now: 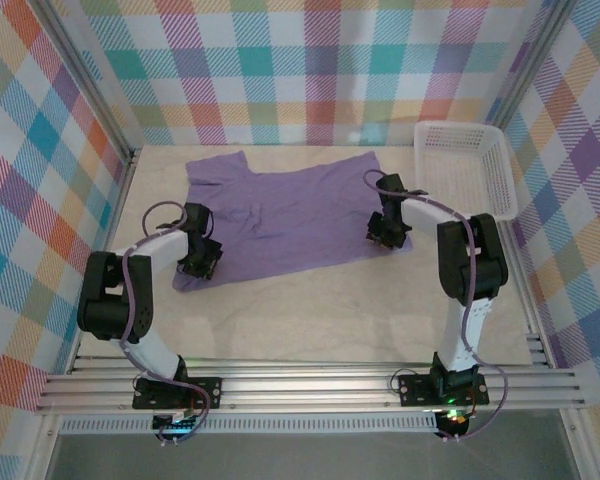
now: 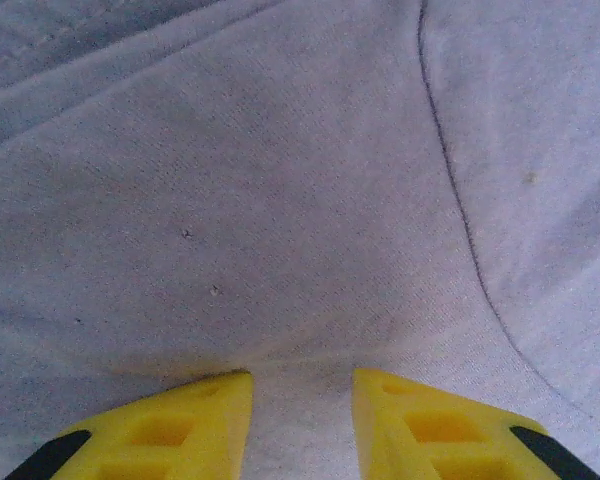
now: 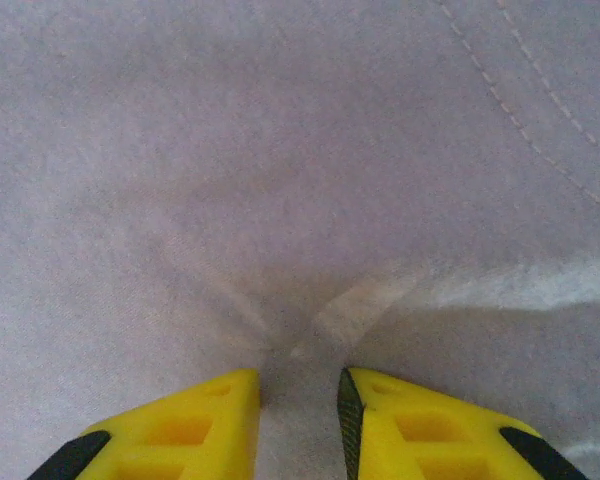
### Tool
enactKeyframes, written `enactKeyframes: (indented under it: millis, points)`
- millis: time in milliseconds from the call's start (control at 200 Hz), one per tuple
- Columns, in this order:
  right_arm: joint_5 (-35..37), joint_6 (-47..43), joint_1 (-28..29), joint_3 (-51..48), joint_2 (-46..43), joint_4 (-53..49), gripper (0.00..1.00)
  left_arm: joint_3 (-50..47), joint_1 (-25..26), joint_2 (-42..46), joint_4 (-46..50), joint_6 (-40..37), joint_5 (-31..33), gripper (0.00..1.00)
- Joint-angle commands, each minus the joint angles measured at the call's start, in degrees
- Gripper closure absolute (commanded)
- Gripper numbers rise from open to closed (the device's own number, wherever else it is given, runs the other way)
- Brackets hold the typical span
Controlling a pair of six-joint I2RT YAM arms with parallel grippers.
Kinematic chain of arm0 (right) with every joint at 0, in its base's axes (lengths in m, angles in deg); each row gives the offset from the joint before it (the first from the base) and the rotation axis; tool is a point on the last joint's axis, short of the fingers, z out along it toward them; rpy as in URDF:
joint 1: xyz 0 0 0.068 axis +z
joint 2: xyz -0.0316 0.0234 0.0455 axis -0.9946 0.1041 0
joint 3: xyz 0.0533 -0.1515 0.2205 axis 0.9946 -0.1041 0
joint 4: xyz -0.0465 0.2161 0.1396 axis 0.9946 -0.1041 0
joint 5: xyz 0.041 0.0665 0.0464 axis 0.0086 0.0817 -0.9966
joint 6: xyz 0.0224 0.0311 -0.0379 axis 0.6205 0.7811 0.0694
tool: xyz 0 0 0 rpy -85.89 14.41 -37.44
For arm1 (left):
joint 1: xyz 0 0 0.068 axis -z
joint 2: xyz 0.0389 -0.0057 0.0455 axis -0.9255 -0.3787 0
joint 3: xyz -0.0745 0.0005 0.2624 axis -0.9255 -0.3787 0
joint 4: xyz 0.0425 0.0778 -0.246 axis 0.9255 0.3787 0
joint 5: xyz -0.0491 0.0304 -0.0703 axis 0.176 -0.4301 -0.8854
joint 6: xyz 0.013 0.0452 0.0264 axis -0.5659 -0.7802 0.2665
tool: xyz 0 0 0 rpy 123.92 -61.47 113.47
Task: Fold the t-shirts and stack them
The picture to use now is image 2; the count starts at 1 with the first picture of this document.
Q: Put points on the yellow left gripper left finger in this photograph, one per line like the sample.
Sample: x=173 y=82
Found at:
x=180 y=440

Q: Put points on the purple t-shirt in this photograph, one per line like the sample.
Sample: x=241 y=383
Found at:
x=280 y=200

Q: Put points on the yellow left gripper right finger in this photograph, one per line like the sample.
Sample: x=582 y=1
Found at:
x=430 y=440

